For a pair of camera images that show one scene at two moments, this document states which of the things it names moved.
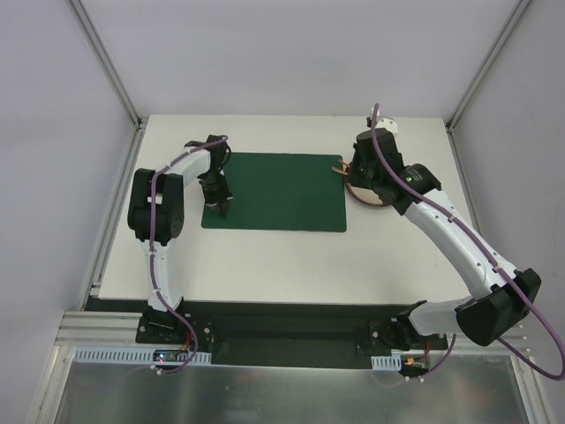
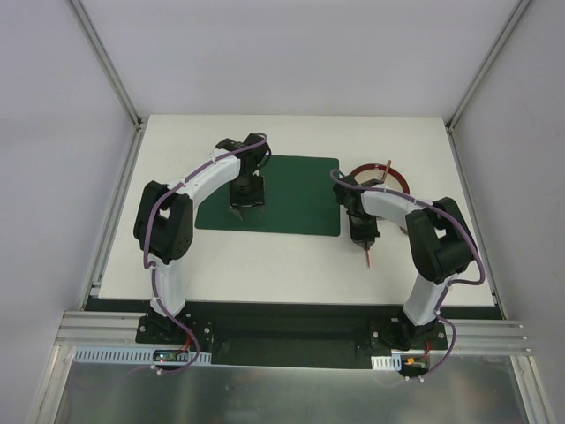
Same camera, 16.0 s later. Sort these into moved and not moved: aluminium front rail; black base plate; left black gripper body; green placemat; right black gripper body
Moved: left black gripper body; right black gripper body
Not moved: green placemat; black base plate; aluminium front rail
